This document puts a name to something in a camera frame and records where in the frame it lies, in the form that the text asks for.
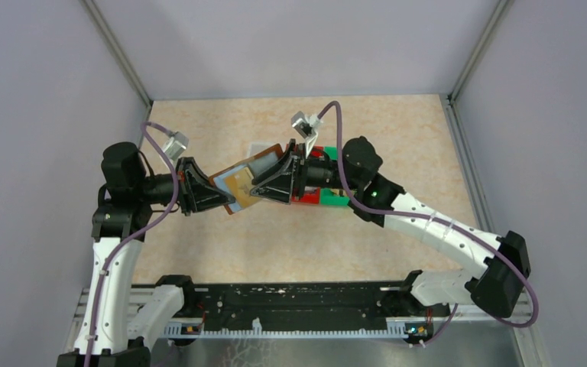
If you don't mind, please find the green plastic bin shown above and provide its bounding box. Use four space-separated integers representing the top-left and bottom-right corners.
319 146 349 206

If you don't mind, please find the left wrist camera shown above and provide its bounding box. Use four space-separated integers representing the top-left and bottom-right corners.
162 132 190 161

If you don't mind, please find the brown leather card holder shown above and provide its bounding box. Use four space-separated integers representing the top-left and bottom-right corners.
209 143 283 215

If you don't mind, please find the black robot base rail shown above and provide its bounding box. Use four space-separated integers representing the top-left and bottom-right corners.
163 272 451 346

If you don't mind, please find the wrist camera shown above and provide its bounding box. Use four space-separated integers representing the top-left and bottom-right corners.
162 132 190 161
290 111 323 138

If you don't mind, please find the red plastic bin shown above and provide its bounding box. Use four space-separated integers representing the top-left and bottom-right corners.
284 141 320 205

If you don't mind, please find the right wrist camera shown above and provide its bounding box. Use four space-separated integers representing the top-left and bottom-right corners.
290 111 323 138

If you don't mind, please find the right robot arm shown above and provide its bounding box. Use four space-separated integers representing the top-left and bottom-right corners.
251 136 530 320

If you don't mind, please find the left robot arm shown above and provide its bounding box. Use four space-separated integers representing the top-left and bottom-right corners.
57 142 235 366

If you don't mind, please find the translucent white plastic bin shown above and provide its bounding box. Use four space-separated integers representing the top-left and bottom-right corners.
247 142 272 157

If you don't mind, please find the gold credit card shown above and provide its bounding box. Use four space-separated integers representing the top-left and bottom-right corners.
221 166 261 214

